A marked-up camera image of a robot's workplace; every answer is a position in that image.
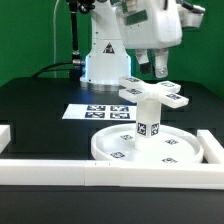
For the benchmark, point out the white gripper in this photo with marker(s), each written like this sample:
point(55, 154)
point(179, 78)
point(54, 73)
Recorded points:
point(155, 24)

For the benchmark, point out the white cross-shaped table base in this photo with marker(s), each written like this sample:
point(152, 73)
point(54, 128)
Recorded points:
point(166, 92)

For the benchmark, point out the white round table top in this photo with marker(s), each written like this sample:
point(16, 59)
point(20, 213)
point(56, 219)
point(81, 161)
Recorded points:
point(167, 145)

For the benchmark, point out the white sheet with fiducial markers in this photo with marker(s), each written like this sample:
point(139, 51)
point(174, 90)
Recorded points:
point(100, 112)

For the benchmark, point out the white right fence bar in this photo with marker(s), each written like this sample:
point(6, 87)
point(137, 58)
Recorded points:
point(213, 150)

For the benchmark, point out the white fence bar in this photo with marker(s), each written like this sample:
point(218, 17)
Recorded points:
point(213, 150)
point(106, 173)

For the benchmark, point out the white left fence block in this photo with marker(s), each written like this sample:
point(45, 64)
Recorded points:
point(5, 136)

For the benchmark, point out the white front fence bar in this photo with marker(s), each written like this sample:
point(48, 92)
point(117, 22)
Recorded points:
point(106, 173)

